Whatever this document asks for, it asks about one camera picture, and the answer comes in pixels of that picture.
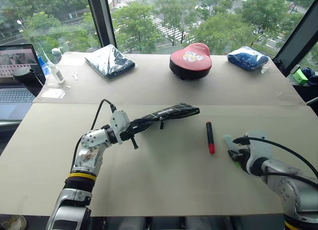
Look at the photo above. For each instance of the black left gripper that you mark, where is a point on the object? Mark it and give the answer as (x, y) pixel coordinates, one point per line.
(127, 134)

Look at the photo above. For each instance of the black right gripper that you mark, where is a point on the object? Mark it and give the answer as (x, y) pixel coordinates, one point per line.
(244, 157)

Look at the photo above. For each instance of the green highlighter pale cap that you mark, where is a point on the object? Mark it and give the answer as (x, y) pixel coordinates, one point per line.
(228, 141)

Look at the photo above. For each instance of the black grid pouch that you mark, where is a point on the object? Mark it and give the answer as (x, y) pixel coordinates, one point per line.
(179, 110)

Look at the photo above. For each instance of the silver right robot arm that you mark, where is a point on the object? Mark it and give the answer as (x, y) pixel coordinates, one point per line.
(293, 190)

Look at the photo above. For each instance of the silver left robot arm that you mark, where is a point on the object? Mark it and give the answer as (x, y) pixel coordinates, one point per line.
(87, 153)

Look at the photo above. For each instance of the red marker black barrel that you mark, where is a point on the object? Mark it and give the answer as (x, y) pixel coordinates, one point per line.
(210, 138)

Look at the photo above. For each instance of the bagged dark blue cloth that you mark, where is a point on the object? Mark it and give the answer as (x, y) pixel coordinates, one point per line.
(110, 62)

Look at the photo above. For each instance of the small white plastic piece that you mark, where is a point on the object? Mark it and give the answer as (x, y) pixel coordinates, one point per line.
(75, 75)

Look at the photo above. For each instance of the red lidded black container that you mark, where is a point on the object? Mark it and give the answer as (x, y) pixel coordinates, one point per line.
(190, 62)

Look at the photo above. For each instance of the bagged blue white cloth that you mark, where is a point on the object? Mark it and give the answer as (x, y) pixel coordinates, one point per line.
(247, 58)

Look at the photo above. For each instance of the clear plastic bag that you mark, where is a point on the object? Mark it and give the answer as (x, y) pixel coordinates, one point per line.
(53, 92)

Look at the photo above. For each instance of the green box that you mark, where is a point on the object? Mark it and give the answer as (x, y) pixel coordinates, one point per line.
(299, 76)

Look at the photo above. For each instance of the white nozzle tube bottle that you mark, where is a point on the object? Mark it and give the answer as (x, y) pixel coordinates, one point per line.
(55, 72)

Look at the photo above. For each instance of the dark blue crumpled cloth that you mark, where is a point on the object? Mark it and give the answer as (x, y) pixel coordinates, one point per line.
(311, 74)

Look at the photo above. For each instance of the clear bottle green cap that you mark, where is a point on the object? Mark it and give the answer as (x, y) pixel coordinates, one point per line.
(56, 54)

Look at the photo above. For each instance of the blue packet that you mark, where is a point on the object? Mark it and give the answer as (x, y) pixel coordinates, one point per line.
(45, 66)

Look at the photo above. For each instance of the black window pillar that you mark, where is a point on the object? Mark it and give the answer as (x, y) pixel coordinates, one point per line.
(100, 19)

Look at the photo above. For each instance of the black cylindrical flask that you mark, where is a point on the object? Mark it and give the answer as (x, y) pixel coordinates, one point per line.
(26, 78)

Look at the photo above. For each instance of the open laptop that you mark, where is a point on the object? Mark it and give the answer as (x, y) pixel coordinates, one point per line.
(15, 91)

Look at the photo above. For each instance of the round pale object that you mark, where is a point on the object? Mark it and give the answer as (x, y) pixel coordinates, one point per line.
(12, 222)

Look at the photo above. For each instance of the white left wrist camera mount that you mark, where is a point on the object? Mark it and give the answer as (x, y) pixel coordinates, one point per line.
(119, 120)

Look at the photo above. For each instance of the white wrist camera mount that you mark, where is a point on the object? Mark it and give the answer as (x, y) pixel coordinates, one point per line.
(261, 148)
(119, 120)

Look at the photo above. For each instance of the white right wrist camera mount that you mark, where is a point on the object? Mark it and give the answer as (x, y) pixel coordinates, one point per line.
(261, 148)

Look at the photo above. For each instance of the black slanted window frame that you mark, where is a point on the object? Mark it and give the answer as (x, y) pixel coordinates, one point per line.
(298, 45)

